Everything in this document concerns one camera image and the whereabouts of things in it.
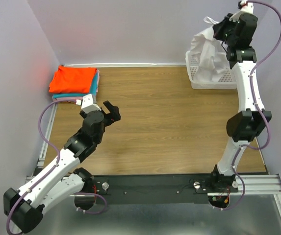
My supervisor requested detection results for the white t shirt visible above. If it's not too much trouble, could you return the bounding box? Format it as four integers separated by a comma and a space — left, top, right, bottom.
190, 16, 228, 73

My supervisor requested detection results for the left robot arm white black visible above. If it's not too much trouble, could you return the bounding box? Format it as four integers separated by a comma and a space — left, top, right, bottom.
3, 98, 121, 234

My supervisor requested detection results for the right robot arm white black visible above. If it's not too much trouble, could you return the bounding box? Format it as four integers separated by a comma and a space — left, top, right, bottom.
201, 13, 272, 192

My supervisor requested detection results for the teal folded t shirt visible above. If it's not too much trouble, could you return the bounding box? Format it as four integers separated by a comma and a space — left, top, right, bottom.
51, 70, 100, 100

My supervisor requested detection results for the pink folded t shirt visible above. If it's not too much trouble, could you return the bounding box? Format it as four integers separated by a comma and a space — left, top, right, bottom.
52, 70, 101, 104

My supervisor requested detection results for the orange folded t shirt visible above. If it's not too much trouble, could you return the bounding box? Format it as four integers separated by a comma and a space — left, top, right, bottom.
49, 65, 97, 94

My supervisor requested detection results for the white plastic basket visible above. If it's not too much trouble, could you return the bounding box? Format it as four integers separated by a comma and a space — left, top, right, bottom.
185, 50, 237, 90

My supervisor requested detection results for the white back edge strip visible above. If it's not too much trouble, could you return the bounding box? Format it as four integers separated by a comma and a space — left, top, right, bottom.
64, 63, 186, 68

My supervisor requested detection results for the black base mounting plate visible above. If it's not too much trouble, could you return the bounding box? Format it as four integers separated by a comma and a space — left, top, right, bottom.
81, 173, 238, 205

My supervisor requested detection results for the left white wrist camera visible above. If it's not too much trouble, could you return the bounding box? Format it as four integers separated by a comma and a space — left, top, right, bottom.
76, 94, 101, 113

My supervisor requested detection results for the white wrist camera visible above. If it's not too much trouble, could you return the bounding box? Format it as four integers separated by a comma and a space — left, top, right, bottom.
238, 0, 254, 14
76, 94, 101, 113

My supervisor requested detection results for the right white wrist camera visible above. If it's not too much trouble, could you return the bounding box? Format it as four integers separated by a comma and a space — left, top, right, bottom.
238, 0, 254, 14

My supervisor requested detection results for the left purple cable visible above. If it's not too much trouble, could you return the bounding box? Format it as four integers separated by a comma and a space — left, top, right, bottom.
5, 99, 108, 233

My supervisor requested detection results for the aluminium frame rail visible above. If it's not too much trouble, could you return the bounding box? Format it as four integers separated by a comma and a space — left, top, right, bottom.
12, 105, 281, 235

